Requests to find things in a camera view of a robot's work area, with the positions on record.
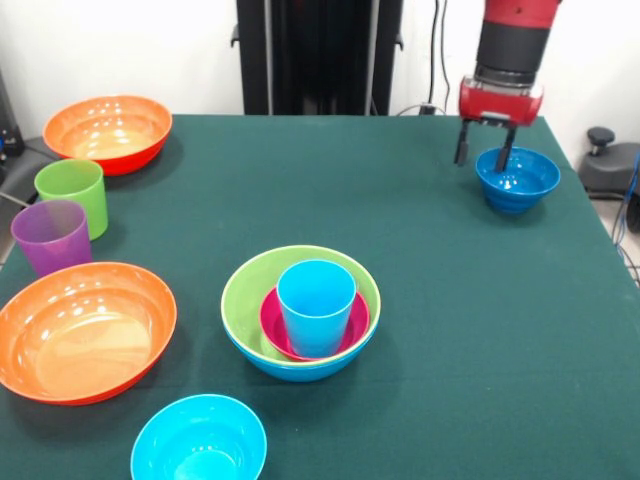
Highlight grey stand foot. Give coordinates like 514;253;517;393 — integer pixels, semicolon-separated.
582;126;640;201
0;134;61;211

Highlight large blue bowl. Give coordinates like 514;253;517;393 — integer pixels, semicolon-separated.
223;322;380;384

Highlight black equipment box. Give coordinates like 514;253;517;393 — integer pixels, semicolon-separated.
0;69;25;159

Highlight large orange bowl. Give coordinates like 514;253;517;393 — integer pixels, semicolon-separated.
0;261;178;406
42;95;174;177

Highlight small light blue bowl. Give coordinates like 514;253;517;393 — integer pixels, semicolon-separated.
130;393;269;480

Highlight purple cup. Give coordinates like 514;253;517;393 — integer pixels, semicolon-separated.
10;199;95;278

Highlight large green bowl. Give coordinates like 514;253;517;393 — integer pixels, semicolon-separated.
220;244;382;363

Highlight light blue cup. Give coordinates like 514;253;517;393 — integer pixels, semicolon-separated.
276;259;358;359

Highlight small pink bowl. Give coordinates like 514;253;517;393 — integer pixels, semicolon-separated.
258;285;372;362

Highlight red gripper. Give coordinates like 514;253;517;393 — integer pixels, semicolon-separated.
453;74;545;173

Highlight black wall cable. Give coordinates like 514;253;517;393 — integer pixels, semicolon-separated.
430;0;452;114

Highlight small dark blue bowl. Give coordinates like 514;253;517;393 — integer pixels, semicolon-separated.
474;147;562;216

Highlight dark green table cloth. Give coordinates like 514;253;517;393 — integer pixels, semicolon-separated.
0;114;640;480

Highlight green cup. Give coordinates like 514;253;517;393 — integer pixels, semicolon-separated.
33;159;109;241

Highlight blue cable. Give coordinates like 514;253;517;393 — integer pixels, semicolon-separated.
612;149;640;246

